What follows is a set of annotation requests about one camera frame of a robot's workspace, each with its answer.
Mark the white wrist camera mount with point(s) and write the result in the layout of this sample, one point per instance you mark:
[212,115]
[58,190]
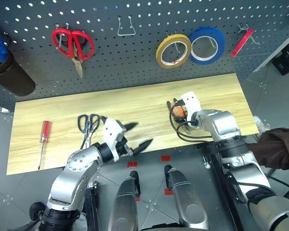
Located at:
[112,133]
[191,103]

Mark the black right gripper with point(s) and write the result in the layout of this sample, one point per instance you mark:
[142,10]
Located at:
[183,113]

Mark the black box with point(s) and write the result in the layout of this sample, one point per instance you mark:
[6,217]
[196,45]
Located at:
[287,59]

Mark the yellow tape roll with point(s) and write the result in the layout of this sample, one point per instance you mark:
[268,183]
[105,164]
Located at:
[160,51]

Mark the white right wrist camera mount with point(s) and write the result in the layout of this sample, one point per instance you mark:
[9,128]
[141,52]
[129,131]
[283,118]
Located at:
[191,103]

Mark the grey perforated pegboard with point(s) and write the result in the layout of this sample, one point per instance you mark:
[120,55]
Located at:
[135,65]

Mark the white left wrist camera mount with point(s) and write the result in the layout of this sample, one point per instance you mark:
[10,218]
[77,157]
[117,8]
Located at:
[112,133]

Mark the black cylindrical tool cup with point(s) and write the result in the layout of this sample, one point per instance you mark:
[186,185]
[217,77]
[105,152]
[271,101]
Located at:
[12,75]

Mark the red tape roll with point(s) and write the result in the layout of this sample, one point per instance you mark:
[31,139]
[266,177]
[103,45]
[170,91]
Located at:
[242,43]

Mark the blue tape roll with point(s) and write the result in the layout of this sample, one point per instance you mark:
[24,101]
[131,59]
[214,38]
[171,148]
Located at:
[220,39]

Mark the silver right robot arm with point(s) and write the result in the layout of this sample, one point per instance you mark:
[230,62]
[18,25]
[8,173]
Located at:
[222,130]

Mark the brown sleeved person arm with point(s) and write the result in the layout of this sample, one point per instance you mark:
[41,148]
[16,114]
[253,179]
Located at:
[277,149]

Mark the silver robot leg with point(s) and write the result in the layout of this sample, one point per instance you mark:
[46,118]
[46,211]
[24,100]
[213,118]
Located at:
[186,202]
[125,204]

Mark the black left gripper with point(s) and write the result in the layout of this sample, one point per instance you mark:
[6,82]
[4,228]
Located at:
[122,146]

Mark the black metal stand frame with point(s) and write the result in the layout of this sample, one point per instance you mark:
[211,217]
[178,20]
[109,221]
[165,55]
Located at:
[225,187]

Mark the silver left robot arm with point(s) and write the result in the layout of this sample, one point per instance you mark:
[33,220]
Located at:
[73,173]

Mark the black caster wheel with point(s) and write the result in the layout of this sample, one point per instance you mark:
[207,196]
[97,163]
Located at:
[36,210]

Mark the silver double peg hook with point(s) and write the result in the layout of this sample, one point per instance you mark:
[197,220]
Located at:
[61,36]
[175,43]
[246,30]

